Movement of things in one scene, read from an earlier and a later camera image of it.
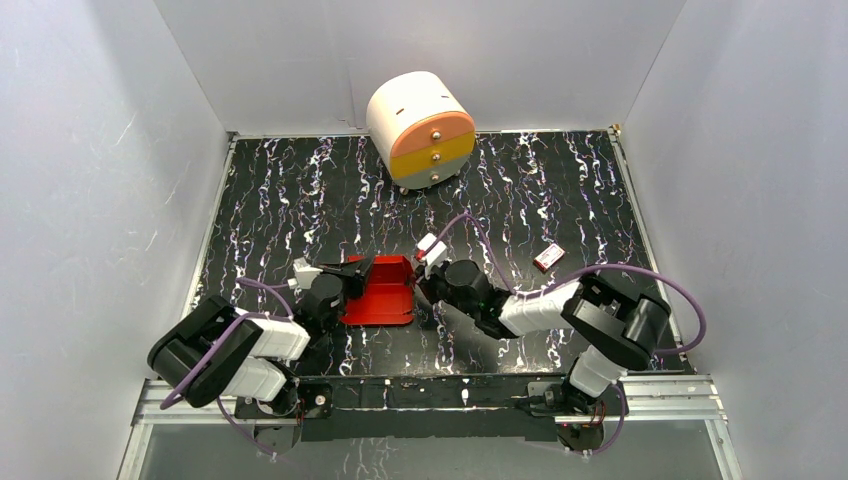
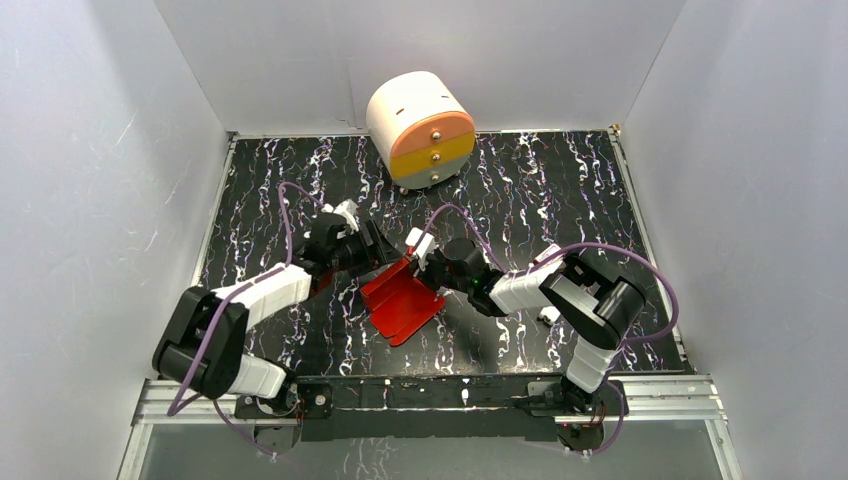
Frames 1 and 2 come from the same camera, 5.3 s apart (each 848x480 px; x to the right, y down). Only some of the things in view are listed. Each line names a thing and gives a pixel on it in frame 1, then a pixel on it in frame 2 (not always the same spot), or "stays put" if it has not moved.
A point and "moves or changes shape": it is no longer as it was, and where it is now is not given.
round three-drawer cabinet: [422, 127] stays put
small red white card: [551, 255] stays put
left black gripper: [354, 278] → [379, 245]
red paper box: [389, 297] moves or changes shape
